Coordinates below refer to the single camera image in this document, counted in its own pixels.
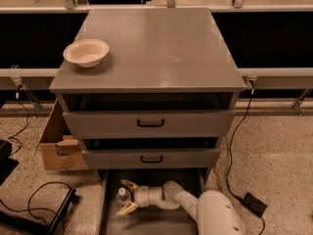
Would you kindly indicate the grey middle drawer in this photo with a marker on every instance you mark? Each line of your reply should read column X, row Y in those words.
column 153, row 158

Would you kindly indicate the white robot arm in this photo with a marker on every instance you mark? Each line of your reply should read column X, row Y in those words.
column 212, row 211

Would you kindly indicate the grey top drawer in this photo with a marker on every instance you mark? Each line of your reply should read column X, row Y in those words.
column 149, row 124

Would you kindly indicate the clear plastic water bottle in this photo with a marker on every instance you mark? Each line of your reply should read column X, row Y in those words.
column 122, row 197

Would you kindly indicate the grey drawer cabinet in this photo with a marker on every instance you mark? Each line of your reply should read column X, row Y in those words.
column 159, row 60

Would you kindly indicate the white paper bowl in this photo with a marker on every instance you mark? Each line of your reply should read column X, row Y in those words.
column 86, row 53

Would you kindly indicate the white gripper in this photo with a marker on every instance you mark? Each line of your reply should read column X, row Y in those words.
column 142, row 195

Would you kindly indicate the grey open bottom drawer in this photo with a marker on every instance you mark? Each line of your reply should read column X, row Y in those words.
column 151, row 220

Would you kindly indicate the black floor stand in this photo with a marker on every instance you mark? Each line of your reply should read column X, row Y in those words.
column 27, row 221

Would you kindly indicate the black power adapter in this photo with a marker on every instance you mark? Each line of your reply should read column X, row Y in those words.
column 254, row 204

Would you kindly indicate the brown cardboard box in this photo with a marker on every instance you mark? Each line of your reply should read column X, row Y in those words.
column 59, row 150

